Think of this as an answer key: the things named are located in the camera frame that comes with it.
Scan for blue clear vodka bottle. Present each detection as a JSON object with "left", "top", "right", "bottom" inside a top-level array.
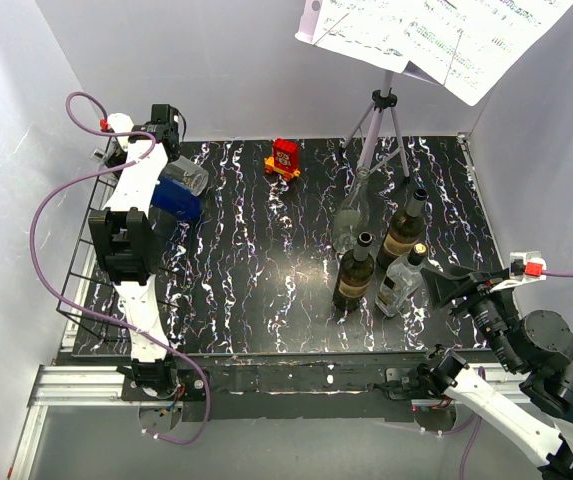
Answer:
[{"left": 90, "top": 147, "right": 204, "bottom": 221}]

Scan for black metal base frame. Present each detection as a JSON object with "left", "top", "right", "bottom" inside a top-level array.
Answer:
[{"left": 120, "top": 349, "right": 502, "bottom": 426}]

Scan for red yellow toy brick car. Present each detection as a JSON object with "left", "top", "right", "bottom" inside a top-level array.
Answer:
[{"left": 264, "top": 138, "right": 300, "bottom": 182}]

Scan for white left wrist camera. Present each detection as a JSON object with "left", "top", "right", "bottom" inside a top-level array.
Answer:
[{"left": 99, "top": 113, "right": 134, "bottom": 152}]

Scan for dark red wine bottle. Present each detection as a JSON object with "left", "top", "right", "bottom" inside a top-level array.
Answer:
[{"left": 376, "top": 188, "right": 427, "bottom": 269}]

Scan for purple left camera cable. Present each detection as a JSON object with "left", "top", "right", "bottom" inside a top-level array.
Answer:
[{"left": 29, "top": 92, "right": 212, "bottom": 445}]

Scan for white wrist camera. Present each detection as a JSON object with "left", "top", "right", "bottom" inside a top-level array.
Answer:
[
  {"left": 99, "top": 113, "right": 134, "bottom": 152},
  {"left": 491, "top": 251, "right": 546, "bottom": 292}
]

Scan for clear glass bottle top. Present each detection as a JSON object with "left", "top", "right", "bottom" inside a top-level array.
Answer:
[{"left": 161, "top": 155, "right": 209, "bottom": 197}]

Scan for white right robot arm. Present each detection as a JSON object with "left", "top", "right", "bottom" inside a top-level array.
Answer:
[{"left": 417, "top": 268, "right": 573, "bottom": 479}]

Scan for green white wine bottle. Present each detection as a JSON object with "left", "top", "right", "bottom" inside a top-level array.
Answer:
[{"left": 332, "top": 232, "right": 375, "bottom": 312}]

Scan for clear round glass bottle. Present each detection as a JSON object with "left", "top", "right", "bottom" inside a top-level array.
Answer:
[{"left": 331, "top": 166, "right": 370, "bottom": 255}]

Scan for black wire wine rack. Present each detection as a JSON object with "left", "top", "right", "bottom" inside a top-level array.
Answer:
[{"left": 54, "top": 129, "right": 202, "bottom": 346}]

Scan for white sheet music pages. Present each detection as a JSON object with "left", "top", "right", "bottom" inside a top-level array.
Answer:
[{"left": 295, "top": 0, "right": 572, "bottom": 106}]

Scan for clear square liquor bottle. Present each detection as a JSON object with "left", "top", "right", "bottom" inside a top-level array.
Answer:
[{"left": 375, "top": 243, "right": 427, "bottom": 318}]

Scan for lilac music stand tripod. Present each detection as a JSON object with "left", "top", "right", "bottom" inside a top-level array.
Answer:
[{"left": 339, "top": 70, "right": 411, "bottom": 185}]

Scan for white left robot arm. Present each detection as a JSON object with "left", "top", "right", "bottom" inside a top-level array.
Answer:
[{"left": 88, "top": 104, "right": 180, "bottom": 400}]

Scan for aluminium rail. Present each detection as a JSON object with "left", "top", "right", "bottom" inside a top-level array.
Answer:
[{"left": 10, "top": 364, "right": 147, "bottom": 476}]

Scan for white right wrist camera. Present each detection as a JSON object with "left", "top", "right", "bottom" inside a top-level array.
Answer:
[{"left": 491, "top": 251, "right": 546, "bottom": 292}]

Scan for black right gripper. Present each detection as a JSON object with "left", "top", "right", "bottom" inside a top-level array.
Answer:
[{"left": 418, "top": 262, "right": 522, "bottom": 371}]

